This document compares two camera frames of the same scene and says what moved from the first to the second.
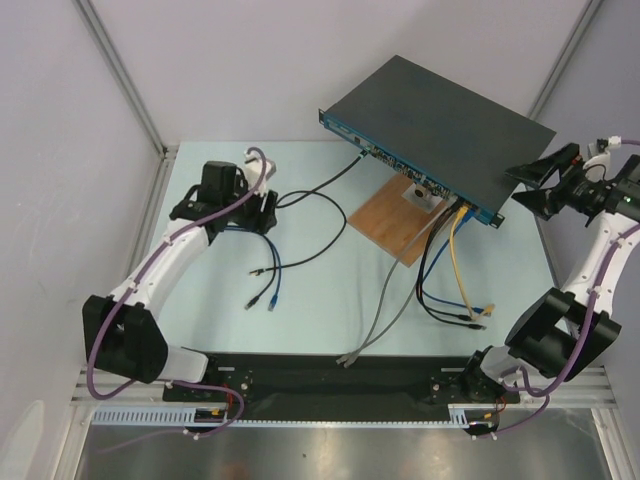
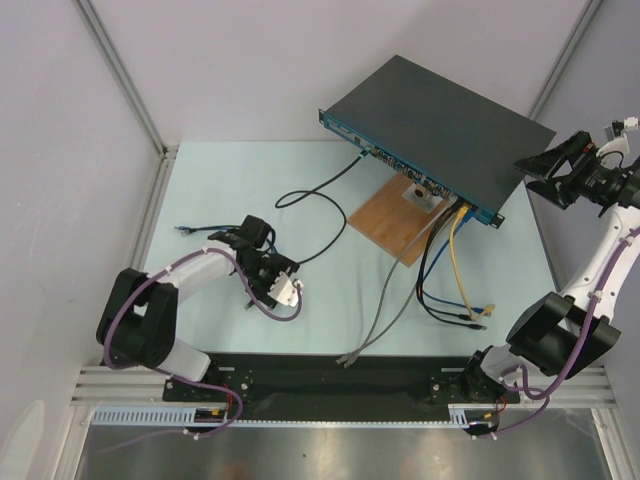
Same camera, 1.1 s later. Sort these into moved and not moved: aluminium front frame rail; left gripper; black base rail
Moved: left gripper
Not moved: black base rail; aluminium front frame rail
